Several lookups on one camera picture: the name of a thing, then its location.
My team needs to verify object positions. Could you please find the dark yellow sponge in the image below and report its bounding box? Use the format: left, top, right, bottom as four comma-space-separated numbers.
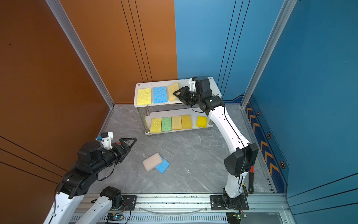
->
167, 82, 180, 102

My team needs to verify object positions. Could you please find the yellow foam sponge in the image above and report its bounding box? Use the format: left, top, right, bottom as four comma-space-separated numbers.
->
181, 115, 193, 129

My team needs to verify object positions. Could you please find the blue textured sponge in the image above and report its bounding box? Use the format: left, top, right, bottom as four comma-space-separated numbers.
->
153, 87, 168, 104

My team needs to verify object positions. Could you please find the small bright yellow sponge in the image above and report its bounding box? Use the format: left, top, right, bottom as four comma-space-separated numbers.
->
196, 116, 208, 128

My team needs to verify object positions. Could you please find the pale yellow orange sponge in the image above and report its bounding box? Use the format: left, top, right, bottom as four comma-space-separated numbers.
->
172, 116, 182, 130

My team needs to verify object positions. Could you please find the pink beige sponge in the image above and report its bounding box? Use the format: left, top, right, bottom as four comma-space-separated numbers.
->
142, 153, 163, 172

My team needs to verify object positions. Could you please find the yellow green textured sponge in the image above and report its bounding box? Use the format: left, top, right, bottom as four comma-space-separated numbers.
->
150, 118, 162, 133

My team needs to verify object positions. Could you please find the large yellow textured sponge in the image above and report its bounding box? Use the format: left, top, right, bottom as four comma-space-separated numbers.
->
137, 88, 152, 105

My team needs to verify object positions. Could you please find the light blue sponge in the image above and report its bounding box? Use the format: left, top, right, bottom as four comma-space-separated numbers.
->
156, 157, 170, 174

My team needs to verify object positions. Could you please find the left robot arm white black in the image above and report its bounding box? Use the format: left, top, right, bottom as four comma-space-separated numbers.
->
44, 133, 137, 224

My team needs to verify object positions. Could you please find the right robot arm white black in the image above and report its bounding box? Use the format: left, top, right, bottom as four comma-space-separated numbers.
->
173, 77, 259, 211

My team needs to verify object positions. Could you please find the white two-tier shelf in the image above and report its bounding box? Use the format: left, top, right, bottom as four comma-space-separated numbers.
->
133, 77, 224, 135

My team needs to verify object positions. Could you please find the green circuit board left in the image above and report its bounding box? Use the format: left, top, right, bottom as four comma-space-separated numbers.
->
106, 213, 125, 222

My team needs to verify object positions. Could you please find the green circuit board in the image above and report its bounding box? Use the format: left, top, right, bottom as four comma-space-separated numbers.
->
232, 213, 247, 223
106, 213, 125, 222

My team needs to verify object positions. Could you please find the yellow black tape measure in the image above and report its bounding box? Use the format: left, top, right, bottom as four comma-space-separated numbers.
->
242, 183, 249, 197

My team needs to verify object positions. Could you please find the red pipe wrench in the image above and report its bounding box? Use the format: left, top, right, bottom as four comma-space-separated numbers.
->
249, 166, 254, 194

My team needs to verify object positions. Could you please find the green circuit board right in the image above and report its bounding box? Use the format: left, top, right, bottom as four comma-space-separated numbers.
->
232, 213, 247, 223

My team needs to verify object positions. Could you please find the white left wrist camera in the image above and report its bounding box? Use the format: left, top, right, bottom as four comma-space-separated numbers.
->
96, 132, 114, 150

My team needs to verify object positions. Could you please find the aluminium corner post left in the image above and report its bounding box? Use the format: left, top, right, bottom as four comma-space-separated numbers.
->
46, 0, 115, 109

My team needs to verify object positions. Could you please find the aluminium corner post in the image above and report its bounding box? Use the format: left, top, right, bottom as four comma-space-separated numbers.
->
241, 0, 297, 109
46, 0, 115, 109

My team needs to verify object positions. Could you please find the aluminium corner post right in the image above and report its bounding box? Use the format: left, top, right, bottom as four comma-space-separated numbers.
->
241, 0, 297, 109

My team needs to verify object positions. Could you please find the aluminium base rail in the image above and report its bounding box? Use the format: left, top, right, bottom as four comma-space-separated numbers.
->
69, 193, 296, 224

